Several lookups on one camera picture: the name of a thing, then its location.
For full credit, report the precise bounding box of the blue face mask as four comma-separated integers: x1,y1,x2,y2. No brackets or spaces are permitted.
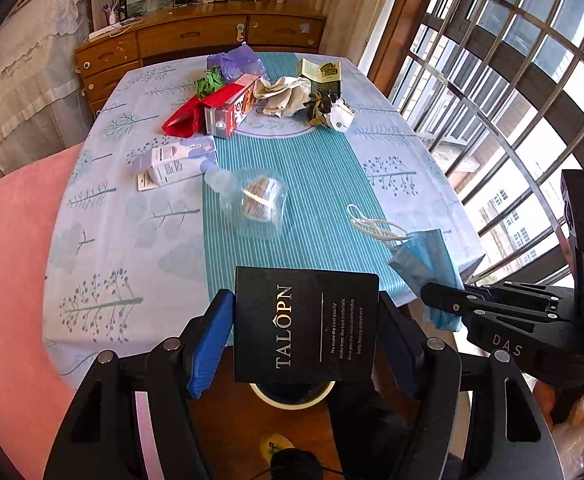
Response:
346,202,486,332

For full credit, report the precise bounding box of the black TALOPN card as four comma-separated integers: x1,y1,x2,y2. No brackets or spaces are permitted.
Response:
233,266,380,384

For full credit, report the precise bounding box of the clear plastic jar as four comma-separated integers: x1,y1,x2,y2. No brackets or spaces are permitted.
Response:
205,167,287,240

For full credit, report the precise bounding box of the white medicine box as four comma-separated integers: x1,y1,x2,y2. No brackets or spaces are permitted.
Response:
132,136,217,192

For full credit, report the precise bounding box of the white wrapper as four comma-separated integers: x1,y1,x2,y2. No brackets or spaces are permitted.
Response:
304,91,355,133

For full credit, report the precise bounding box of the red plastic bag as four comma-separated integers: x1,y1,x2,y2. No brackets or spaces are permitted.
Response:
162,94,206,139

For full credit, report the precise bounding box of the beige cloth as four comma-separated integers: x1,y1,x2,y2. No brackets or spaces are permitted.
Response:
253,76,311,118

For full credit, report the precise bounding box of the green paper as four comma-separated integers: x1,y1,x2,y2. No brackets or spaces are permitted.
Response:
194,66,225,100

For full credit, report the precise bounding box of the purple plastic bag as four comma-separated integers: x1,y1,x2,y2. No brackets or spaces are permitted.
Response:
206,44,269,84

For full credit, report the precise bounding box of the red white carton box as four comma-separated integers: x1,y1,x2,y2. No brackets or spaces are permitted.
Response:
202,74,260,139

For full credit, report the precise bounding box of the round trash bin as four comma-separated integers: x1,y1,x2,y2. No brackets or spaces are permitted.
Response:
249,382,335,411

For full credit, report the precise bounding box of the person right hand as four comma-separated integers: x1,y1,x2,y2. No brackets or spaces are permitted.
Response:
532,382,584,479

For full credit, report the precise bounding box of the yellow slipper left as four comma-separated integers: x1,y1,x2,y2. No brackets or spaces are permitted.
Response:
259,432,294,464

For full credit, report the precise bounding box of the tree print tablecloth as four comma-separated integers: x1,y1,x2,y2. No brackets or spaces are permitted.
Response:
42,58,484,387

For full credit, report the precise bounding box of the pink bedspread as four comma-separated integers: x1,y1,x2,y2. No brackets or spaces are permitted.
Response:
0,142,153,480

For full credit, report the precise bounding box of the window grille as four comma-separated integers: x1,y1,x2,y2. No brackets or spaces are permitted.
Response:
389,0,584,287

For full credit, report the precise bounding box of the lace covered furniture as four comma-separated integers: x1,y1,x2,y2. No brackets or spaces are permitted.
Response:
0,0,94,179

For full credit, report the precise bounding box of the wooden dresser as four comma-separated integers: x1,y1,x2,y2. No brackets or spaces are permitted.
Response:
75,1,327,114

